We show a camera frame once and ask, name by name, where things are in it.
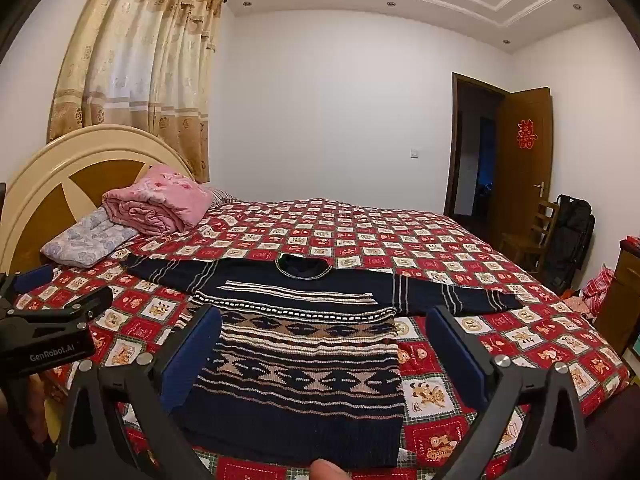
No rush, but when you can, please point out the folded pink quilt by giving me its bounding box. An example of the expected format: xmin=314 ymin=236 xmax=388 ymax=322
xmin=102 ymin=164 xmax=213 ymax=237

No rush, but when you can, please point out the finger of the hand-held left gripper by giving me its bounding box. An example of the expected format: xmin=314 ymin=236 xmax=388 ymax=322
xmin=7 ymin=286 xmax=114 ymax=329
xmin=0 ymin=264 xmax=54 ymax=311

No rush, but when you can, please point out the brown wooden door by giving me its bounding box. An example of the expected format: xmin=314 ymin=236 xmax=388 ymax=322
xmin=492 ymin=87 xmax=555 ymax=261

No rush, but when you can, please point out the red plaid cloth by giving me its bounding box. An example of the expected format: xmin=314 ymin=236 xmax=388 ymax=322
xmin=580 ymin=266 xmax=616 ymax=318

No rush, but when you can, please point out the striped pillow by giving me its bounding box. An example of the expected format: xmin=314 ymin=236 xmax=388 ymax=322
xmin=207 ymin=186 xmax=246 ymax=208

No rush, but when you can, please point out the brown wooden cabinet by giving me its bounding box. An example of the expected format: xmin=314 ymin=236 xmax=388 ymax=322
xmin=597 ymin=237 xmax=640 ymax=356

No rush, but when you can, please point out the red bear-print bed blanket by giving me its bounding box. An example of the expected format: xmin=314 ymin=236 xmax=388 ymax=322
xmin=12 ymin=197 xmax=633 ymax=480

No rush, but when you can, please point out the person's left hand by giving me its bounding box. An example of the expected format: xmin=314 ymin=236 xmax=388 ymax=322
xmin=20 ymin=374 xmax=53 ymax=443

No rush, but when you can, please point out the blue-grey floral pillow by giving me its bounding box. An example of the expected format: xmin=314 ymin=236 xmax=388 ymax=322
xmin=40 ymin=206 xmax=138 ymax=268

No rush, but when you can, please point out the cream wooden bed headboard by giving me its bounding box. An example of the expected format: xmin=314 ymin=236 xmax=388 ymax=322
xmin=0 ymin=125 xmax=196 ymax=276

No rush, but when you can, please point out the beige patterned curtain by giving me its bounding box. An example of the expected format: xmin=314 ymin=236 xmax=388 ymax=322
xmin=47 ymin=0 xmax=228 ymax=183

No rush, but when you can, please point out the navy patterned knit sweater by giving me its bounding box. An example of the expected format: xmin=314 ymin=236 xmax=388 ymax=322
xmin=120 ymin=254 xmax=523 ymax=466

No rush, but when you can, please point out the black bag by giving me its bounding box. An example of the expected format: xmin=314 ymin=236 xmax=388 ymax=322
xmin=540 ymin=194 xmax=596 ymax=293

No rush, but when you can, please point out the person's right hand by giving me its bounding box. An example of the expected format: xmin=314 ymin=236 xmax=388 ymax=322
xmin=309 ymin=459 xmax=353 ymax=480

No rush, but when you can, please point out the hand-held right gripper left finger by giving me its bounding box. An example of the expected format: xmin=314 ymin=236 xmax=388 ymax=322
xmin=50 ymin=304 xmax=223 ymax=480

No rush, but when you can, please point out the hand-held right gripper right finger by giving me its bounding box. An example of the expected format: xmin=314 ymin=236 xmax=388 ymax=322
xmin=426 ymin=304 xmax=589 ymax=480

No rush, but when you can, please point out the dark wooden door frame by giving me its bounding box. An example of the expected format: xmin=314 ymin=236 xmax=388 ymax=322
xmin=444 ymin=72 xmax=511 ymax=218

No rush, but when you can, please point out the wooden chair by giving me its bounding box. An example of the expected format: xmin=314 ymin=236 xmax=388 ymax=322
xmin=500 ymin=200 xmax=558 ymax=273

